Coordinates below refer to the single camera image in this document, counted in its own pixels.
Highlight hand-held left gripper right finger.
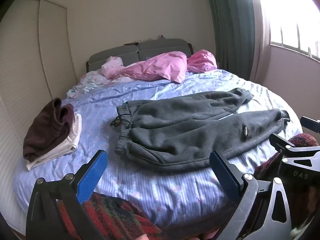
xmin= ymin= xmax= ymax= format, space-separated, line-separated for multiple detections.
xmin=209 ymin=151 xmax=293 ymax=240

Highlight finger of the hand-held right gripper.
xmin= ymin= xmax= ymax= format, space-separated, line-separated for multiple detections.
xmin=300 ymin=116 xmax=320 ymax=133
xmin=269 ymin=133 xmax=297 ymax=153

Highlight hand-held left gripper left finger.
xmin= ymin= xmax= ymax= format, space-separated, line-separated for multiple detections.
xmin=26 ymin=150 xmax=108 ymax=240

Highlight dark grey sweat pants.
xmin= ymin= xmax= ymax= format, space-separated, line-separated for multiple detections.
xmin=110 ymin=88 xmax=290 ymax=172

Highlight maroon knit garment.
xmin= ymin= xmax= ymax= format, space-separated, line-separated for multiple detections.
xmin=254 ymin=133 xmax=320 ymax=180

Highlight folded white garment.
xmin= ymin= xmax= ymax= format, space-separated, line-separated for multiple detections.
xmin=26 ymin=112 xmax=83 ymax=171

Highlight person's red plaid clothing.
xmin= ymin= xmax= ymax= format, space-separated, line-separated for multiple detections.
xmin=56 ymin=192 xmax=164 ymax=240

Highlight bed with blue floral sheet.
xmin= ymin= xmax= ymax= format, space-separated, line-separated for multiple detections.
xmin=12 ymin=69 xmax=304 ymax=233

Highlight folded brown garment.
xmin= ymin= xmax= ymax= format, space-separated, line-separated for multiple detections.
xmin=22 ymin=97 xmax=75 ymax=162

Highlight white floral bedding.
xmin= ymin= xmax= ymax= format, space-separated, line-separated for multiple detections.
xmin=66 ymin=56 xmax=130 ymax=99

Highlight barred window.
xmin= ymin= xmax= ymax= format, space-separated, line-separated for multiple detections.
xmin=255 ymin=0 xmax=320 ymax=63

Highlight small pink pillow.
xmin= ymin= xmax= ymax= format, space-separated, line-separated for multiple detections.
xmin=186 ymin=50 xmax=217 ymax=73

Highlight green curtain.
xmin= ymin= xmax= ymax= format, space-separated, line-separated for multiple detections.
xmin=204 ymin=0 xmax=257 ymax=80

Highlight pink blanket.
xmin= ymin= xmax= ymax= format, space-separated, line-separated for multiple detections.
xmin=102 ymin=51 xmax=187 ymax=83

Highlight beige wardrobe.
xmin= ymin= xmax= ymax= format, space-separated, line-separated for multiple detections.
xmin=0 ymin=0 xmax=77 ymax=230

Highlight grey padded headboard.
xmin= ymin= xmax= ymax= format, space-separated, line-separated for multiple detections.
xmin=86 ymin=38 xmax=194 ymax=73

